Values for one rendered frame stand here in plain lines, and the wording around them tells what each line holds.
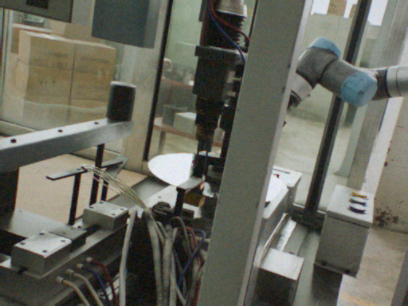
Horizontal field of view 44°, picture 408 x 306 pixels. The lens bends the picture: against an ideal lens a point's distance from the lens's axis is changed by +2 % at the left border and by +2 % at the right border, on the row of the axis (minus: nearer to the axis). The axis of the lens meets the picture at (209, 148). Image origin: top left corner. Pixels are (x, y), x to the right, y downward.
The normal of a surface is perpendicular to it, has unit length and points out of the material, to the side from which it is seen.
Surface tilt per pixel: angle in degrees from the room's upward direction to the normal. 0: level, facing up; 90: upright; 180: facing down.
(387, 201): 90
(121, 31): 90
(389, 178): 92
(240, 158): 90
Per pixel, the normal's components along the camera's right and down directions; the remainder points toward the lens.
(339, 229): -0.33, 0.16
